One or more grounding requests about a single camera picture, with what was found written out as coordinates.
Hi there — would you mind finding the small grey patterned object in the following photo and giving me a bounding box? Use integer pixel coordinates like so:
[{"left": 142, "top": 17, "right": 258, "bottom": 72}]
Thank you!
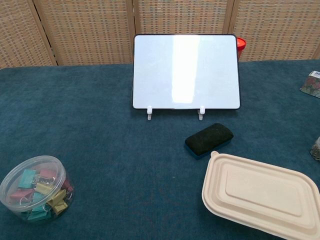
[{"left": 310, "top": 136, "right": 320, "bottom": 161}]

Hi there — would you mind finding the beige lidded pulp lunch box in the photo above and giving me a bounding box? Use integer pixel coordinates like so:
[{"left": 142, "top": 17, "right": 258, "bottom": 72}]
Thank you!
[{"left": 201, "top": 150, "right": 320, "bottom": 240}]

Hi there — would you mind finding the white dry-erase board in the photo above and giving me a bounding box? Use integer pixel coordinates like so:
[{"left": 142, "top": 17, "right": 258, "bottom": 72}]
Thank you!
[{"left": 131, "top": 33, "right": 241, "bottom": 110}]

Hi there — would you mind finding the small purple-pink object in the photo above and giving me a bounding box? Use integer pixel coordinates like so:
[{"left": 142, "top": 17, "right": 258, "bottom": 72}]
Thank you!
[{"left": 62, "top": 179, "right": 75, "bottom": 194}]

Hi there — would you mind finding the black and blue eraser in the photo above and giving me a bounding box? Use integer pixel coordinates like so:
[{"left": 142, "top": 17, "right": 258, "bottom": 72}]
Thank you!
[{"left": 184, "top": 122, "right": 235, "bottom": 161}]

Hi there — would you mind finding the teal binder clip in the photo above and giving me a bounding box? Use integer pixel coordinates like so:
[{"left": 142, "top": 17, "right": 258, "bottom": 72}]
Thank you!
[
  {"left": 26, "top": 207, "right": 52, "bottom": 222},
  {"left": 17, "top": 169, "right": 37, "bottom": 188}
]

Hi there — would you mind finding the clear round plastic jar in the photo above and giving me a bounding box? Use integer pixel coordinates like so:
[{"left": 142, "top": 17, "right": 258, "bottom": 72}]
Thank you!
[{"left": 0, "top": 155, "right": 76, "bottom": 224}]

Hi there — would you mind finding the pink binder clip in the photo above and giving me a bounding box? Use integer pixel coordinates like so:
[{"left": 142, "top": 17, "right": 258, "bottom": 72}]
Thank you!
[
  {"left": 38, "top": 167, "right": 60, "bottom": 180},
  {"left": 9, "top": 188, "right": 35, "bottom": 201}
]

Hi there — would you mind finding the woven rattan folding screen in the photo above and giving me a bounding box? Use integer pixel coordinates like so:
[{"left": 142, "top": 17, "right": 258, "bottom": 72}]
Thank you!
[{"left": 0, "top": 0, "right": 320, "bottom": 69}]

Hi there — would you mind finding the red plastic cup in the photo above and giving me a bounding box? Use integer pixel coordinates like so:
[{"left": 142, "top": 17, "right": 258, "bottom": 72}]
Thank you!
[{"left": 236, "top": 36, "right": 248, "bottom": 60}]

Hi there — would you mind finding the floral tissue pack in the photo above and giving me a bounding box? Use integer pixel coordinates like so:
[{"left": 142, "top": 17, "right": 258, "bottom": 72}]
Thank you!
[{"left": 299, "top": 70, "right": 320, "bottom": 97}]

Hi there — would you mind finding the blue fuzzy tablecloth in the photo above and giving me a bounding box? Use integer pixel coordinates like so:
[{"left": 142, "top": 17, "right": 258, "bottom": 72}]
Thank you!
[{"left": 0, "top": 58, "right": 320, "bottom": 240}]

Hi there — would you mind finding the yellow binder clip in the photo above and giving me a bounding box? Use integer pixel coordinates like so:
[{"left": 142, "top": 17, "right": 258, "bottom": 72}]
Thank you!
[
  {"left": 47, "top": 189, "right": 70, "bottom": 215},
  {"left": 36, "top": 182, "right": 55, "bottom": 195}
]

